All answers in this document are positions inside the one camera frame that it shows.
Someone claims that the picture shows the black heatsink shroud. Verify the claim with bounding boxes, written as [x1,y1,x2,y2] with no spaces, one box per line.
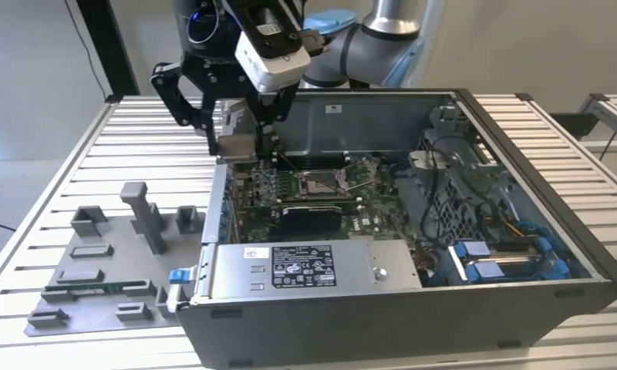
[280,203,344,234]

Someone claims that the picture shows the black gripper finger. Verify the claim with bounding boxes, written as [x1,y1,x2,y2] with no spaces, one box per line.
[255,85,300,160]
[151,61,223,155]

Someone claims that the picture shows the CPU socket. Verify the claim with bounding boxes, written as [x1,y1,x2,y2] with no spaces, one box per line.
[298,170,352,200]

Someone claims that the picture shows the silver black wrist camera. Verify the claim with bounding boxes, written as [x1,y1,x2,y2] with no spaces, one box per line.
[235,17,314,93]

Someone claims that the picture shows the silver metal bracket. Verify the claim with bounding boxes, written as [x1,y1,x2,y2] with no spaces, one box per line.
[408,150,447,170]

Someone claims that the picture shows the aluminium side table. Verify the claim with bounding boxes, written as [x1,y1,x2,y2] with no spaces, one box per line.
[585,92,617,143]

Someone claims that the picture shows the black frame pillar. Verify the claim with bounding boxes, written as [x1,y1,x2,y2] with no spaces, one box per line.
[76,0,142,96]

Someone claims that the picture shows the black open PC case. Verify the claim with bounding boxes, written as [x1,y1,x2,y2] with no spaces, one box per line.
[178,87,617,370]

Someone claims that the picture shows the black camera cable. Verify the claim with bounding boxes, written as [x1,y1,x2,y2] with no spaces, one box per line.
[300,30,334,59]

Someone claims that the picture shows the silver power supply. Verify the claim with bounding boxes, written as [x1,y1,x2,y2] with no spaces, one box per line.
[208,239,424,301]

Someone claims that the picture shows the thin black wall cable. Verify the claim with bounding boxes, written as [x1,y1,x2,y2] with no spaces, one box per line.
[64,0,110,100]

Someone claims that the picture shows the silver CPU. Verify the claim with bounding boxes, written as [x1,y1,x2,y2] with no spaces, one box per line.
[215,133,259,161]

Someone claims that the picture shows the black box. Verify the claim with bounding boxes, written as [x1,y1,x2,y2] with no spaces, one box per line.
[549,112,602,140]

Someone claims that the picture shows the grey parts rack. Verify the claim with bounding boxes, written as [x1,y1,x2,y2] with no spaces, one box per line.
[26,180,210,337]

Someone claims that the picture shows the white wall conduit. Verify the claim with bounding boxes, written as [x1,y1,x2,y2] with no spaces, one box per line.
[420,0,439,39]

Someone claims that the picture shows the green motherboard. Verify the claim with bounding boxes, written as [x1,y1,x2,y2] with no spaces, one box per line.
[226,156,428,247]

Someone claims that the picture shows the black RAM slot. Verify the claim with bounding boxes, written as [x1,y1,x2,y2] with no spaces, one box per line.
[275,196,363,205]
[272,151,350,160]

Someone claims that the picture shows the blue disk carrier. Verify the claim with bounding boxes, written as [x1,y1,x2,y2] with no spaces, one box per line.
[466,258,573,282]
[455,237,555,258]

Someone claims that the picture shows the green RAM stick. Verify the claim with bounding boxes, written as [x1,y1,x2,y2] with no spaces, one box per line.
[46,282,135,293]

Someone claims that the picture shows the grey perforated drive cage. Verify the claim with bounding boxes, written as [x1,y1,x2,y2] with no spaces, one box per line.
[395,126,502,247]

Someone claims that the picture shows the black internal cable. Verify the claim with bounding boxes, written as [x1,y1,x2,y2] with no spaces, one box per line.
[420,150,447,242]

